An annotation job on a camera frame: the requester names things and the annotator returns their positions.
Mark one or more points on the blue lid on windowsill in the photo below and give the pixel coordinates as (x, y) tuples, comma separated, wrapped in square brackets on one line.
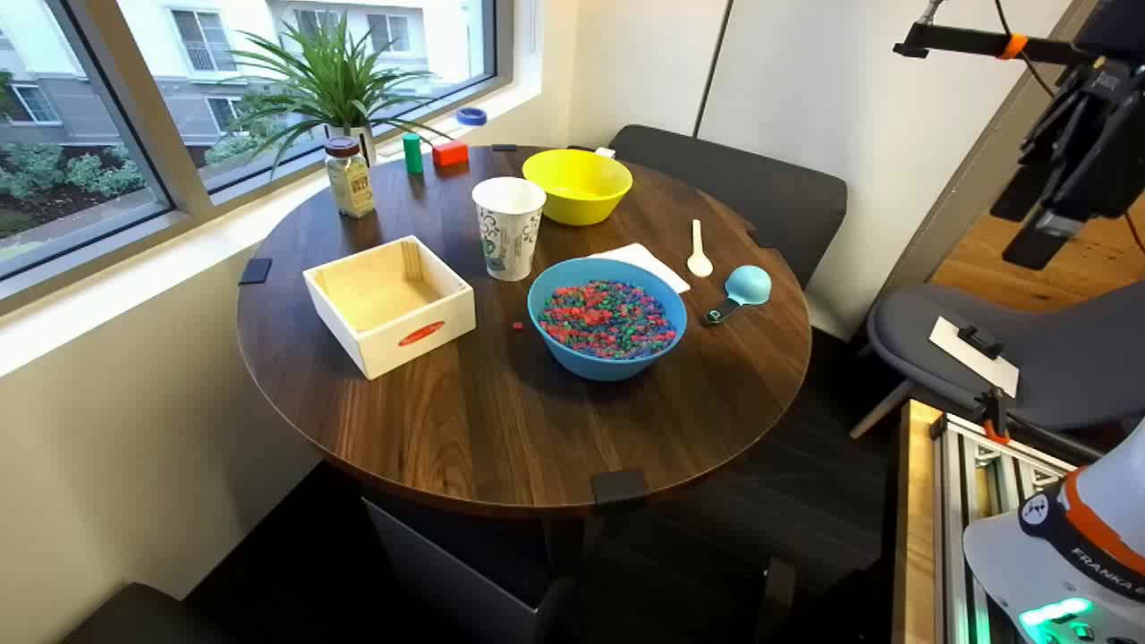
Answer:
[(472, 116)]

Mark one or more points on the patterned paper cup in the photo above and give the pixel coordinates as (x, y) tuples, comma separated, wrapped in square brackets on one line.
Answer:
[(508, 225)]

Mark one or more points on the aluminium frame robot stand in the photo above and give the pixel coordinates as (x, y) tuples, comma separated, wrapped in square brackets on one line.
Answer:
[(948, 474)]

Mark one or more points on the dark grey chair behind table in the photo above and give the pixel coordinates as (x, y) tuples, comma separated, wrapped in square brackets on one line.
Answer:
[(783, 207)]

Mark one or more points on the blue bowl of colourful beads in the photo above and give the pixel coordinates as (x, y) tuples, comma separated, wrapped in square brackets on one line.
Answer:
[(607, 320)]

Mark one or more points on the black camera tripod rig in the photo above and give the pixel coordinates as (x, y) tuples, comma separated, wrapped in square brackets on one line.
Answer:
[(1085, 157)]

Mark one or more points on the yellow bowl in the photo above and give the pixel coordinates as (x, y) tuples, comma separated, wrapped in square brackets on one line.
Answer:
[(582, 188)]

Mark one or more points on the grey chair on right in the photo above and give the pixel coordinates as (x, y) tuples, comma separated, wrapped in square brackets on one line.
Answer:
[(1079, 368)]

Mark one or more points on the white wooden box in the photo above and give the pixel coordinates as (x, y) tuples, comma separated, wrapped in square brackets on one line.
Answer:
[(392, 307)]

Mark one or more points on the red block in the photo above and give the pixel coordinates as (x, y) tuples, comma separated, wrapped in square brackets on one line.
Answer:
[(448, 157)]

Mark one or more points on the round dark wooden table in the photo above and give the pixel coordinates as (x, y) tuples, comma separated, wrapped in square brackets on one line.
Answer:
[(491, 424)]

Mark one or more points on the potted green plant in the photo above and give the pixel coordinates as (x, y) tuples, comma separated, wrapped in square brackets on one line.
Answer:
[(323, 84)]

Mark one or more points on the small white spoon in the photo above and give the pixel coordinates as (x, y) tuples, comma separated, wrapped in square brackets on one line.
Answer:
[(697, 263)]

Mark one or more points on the white paper napkin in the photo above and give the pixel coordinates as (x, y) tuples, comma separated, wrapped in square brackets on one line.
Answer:
[(646, 260)]

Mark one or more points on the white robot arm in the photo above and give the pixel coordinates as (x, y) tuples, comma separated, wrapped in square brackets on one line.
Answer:
[(1068, 568)]

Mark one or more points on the white paper on chair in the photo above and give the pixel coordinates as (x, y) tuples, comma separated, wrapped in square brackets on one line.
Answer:
[(989, 368)]

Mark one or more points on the green block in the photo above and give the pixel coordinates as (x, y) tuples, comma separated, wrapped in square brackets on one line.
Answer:
[(411, 157)]

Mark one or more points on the blue ladle scoop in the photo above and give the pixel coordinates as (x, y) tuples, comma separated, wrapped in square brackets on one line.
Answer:
[(745, 289)]

